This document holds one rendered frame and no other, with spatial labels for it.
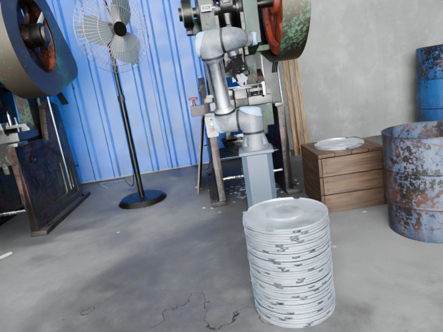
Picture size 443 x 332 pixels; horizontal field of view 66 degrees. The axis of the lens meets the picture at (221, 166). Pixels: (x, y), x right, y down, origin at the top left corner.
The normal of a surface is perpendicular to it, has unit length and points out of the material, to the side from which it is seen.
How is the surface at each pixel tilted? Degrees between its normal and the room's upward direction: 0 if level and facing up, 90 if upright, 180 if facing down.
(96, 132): 90
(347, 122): 90
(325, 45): 90
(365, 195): 90
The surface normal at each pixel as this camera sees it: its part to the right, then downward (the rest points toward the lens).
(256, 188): -0.05, 0.24
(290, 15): 0.14, 0.61
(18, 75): 0.13, 0.80
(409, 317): -0.15, -0.96
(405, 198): -0.85, 0.28
